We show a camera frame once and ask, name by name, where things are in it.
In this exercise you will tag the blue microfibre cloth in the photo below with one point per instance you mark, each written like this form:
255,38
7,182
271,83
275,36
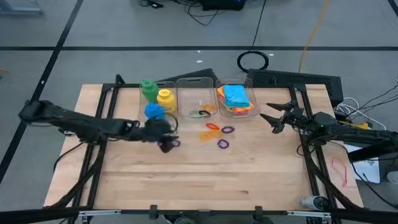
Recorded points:
236,96

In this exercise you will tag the white and black cylinder device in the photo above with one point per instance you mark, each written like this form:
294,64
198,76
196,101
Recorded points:
315,203

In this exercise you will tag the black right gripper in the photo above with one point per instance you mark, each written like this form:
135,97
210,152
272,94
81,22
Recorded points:
293,118

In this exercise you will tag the orange coil band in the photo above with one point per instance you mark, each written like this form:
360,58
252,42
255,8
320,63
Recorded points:
202,108

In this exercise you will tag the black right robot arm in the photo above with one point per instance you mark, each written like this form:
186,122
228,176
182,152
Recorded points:
351,132

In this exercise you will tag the yellow plug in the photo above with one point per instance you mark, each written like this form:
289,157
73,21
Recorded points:
362,125

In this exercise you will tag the grey metal floor base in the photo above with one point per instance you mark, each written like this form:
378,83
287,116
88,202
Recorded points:
18,6

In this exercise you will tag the black electronics box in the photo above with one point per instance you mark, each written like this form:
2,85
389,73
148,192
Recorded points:
222,3

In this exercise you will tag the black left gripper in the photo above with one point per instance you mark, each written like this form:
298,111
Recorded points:
154,130

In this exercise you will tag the silver frame bracket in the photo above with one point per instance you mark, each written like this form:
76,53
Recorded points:
308,213
99,213

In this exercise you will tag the black aluminium rig frame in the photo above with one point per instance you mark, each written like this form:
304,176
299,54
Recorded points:
31,216

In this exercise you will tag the green sports bottle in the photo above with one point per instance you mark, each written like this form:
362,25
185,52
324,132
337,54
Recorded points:
150,90

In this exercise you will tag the white paper sheet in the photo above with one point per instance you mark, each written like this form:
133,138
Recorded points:
370,168

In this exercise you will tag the blue sports bottle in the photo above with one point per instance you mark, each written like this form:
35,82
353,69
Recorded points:
155,111

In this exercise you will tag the black flat panel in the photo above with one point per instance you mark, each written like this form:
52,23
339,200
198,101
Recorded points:
295,79

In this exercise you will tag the black coil band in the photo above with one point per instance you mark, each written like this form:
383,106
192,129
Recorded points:
209,114

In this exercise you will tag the purple coil band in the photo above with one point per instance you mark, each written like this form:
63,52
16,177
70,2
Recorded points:
223,130
218,144
179,143

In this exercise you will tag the orange microfibre cloth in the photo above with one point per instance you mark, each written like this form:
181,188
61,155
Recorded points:
245,109

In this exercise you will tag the pink microfibre cloth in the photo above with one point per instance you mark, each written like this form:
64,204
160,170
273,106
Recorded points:
221,100

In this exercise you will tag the clear plastic bin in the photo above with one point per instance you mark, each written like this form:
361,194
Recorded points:
143,105
255,107
192,93

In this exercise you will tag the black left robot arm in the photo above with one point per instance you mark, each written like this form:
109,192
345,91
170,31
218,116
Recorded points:
77,124

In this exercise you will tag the black wedge panel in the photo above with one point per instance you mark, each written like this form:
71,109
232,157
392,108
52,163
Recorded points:
199,75

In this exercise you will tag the red coil band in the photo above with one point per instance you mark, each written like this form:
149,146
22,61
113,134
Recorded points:
207,125

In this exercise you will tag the yellow orange stick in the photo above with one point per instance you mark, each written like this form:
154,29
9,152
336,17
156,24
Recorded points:
200,137
220,134

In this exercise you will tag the yellow sports bottle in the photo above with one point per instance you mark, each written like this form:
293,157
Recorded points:
166,100

